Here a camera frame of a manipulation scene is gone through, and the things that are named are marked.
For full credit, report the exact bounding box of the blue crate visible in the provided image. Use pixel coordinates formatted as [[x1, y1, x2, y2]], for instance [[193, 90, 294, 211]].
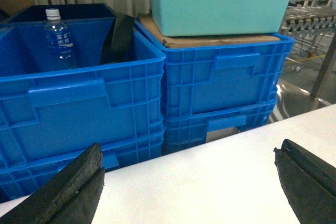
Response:
[[1, 4, 165, 171], [135, 21, 295, 119], [1, 131, 164, 201], [162, 99, 277, 155]]

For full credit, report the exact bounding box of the clear water bottle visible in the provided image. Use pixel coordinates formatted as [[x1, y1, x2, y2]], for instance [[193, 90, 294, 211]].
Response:
[[44, 8, 78, 70]]

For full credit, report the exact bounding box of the upper right blue crate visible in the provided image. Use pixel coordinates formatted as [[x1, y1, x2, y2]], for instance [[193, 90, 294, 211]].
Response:
[[135, 21, 295, 119]]

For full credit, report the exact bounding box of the steel table leg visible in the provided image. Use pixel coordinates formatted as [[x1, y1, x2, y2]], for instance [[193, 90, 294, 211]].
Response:
[[310, 34, 335, 99]]

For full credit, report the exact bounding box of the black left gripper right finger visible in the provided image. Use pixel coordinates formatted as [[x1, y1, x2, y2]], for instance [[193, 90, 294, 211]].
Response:
[[274, 139, 335, 223]]

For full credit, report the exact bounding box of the lower right blue crate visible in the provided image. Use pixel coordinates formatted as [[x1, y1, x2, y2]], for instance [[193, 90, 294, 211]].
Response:
[[162, 99, 277, 155]]

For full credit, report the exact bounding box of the brown cardboard sheet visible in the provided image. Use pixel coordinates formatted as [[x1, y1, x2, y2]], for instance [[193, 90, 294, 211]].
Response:
[[138, 14, 280, 49]]

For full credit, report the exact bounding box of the expandable roller conveyor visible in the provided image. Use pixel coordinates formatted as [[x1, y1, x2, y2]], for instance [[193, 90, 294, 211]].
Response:
[[281, 16, 335, 36]]

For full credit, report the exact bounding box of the upper left blue crate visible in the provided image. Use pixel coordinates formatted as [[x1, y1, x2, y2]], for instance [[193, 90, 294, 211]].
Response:
[[1, 4, 165, 171]]

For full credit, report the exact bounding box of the grey flat panel in crate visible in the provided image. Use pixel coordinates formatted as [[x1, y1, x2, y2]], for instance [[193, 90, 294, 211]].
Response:
[[100, 13, 134, 65]]

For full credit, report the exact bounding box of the teal plastic tub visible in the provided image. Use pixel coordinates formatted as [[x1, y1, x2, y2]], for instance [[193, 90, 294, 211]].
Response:
[[151, 0, 290, 37]]

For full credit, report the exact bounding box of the lower left blue crate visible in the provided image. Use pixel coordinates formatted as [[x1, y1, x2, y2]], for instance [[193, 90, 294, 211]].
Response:
[[1, 131, 164, 201]]

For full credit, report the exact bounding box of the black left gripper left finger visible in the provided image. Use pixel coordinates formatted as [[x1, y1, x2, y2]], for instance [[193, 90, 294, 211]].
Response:
[[1, 143, 105, 223]]

